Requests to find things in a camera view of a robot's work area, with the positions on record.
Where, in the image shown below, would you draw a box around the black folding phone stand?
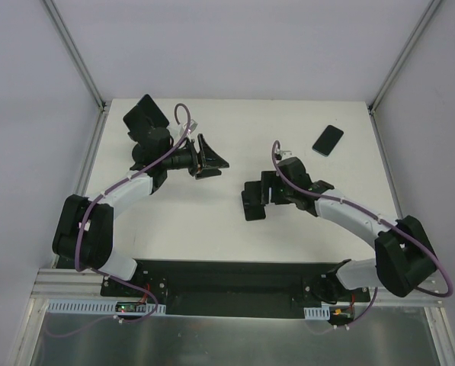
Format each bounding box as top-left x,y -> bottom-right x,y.
241,181 -> 266,222

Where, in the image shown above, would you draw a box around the white folding phone stand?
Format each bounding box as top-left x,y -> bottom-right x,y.
168,124 -> 179,139

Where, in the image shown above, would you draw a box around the black round base phone holder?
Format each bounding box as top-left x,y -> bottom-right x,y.
127,131 -> 149,164

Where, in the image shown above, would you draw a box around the black phone teal edge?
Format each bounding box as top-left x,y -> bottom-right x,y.
312,125 -> 344,157

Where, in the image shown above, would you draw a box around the black phone blue edge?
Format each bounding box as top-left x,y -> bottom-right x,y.
137,94 -> 169,128

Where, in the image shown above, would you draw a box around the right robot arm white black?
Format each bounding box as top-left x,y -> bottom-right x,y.
242,157 -> 439,303

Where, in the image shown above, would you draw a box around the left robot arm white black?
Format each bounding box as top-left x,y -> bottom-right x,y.
52,127 -> 229,297

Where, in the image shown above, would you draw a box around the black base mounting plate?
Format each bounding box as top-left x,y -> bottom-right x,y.
55,257 -> 380,319

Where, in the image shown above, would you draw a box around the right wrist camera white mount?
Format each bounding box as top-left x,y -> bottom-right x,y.
274,149 -> 292,161

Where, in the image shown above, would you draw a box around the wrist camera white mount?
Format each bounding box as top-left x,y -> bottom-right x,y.
274,149 -> 292,161
178,119 -> 197,139

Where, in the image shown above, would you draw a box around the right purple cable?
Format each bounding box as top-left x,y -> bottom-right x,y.
271,140 -> 453,336

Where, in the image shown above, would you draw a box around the purple cable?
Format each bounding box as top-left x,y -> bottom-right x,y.
271,140 -> 453,336
40,103 -> 193,339

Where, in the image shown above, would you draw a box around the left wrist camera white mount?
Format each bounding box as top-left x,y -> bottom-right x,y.
178,119 -> 197,139

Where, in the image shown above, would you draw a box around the right white cable duct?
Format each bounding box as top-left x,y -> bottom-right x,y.
303,305 -> 331,321

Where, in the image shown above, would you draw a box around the white cable duct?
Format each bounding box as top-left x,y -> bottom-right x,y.
303,305 -> 331,321
47,300 -> 166,316

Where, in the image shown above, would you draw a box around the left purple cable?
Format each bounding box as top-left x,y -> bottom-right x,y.
40,103 -> 193,339

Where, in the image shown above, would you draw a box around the left aluminium frame post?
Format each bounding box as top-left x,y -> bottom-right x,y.
40,0 -> 107,112

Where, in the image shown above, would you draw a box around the aluminium frame post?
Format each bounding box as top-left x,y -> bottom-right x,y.
40,0 -> 107,112
368,0 -> 445,116

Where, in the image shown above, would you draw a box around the right aluminium frame post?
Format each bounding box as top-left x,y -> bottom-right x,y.
368,0 -> 445,116

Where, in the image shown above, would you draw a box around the left white cable duct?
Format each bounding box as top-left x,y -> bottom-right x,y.
47,300 -> 166,316

